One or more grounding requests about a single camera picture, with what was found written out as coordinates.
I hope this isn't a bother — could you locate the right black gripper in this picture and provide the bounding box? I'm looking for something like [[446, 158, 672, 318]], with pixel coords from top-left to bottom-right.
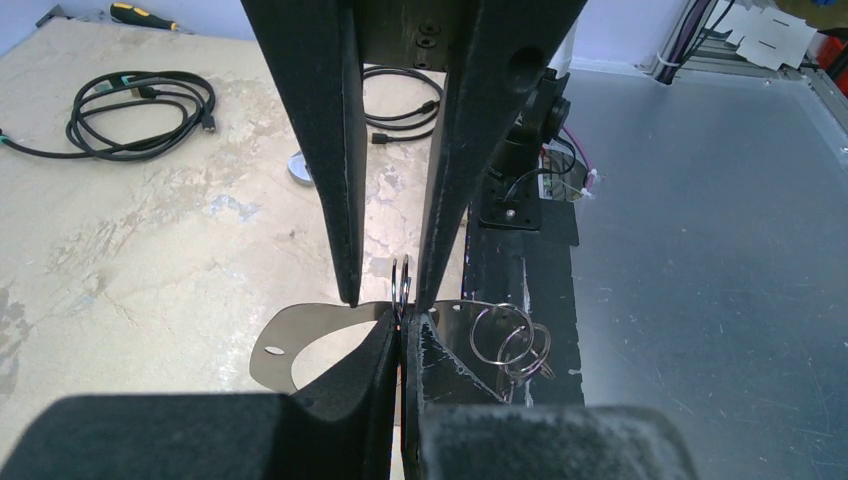
[[243, 0, 585, 312]]

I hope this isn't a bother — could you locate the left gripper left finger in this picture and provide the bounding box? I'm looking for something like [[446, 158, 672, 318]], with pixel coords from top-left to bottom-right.
[[1, 314, 399, 479]]

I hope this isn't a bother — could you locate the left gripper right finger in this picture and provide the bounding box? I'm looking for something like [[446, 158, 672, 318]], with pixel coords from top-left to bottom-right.
[[400, 313, 698, 479]]

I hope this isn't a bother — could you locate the small split key ring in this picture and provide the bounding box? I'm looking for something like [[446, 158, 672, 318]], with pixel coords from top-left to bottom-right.
[[389, 254, 415, 326]]

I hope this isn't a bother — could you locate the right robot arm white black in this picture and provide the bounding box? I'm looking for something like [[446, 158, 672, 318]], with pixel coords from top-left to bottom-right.
[[243, 1, 583, 309]]

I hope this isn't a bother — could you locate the yellow black screwdriver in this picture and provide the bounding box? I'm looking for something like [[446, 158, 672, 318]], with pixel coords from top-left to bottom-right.
[[109, 2, 180, 31]]

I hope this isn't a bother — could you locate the black cable near wrench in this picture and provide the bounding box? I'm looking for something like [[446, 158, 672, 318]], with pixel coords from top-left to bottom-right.
[[362, 64, 445, 146]]

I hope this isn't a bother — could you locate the red handled adjustable wrench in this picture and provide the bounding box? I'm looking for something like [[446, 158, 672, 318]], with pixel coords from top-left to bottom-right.
[[287, 151, 314, 187]]

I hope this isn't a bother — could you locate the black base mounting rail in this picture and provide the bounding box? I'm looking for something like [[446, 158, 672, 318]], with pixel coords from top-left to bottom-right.
[[462, 200, 585, 406]]

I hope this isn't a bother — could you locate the coiled black cable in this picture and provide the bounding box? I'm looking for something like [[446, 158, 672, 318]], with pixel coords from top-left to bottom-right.
[[0, 70, 219, 164]]

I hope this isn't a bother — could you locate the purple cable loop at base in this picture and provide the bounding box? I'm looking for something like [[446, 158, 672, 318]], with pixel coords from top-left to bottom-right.
[[539, 125, 599, 201]]

